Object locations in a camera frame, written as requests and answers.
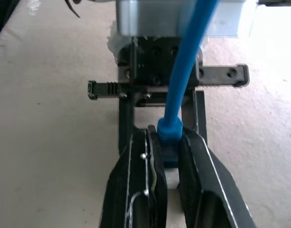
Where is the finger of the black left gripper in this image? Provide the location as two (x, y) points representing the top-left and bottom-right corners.
(117, 93), (141, 155)
(183, 90), (208, 146)

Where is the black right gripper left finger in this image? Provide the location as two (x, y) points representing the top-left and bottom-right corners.
(101, 124), (169, 228)

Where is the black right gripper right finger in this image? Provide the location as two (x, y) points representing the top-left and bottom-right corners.
(178, 129), (257, 228)

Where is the blue cable with plug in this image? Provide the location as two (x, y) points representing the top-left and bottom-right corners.
(156, 0), (221, 168)

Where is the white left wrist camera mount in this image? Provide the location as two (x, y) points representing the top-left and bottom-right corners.
(115, 0), (256, 38)

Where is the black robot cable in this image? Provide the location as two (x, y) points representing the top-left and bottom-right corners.
(64, 0), (81, 19)

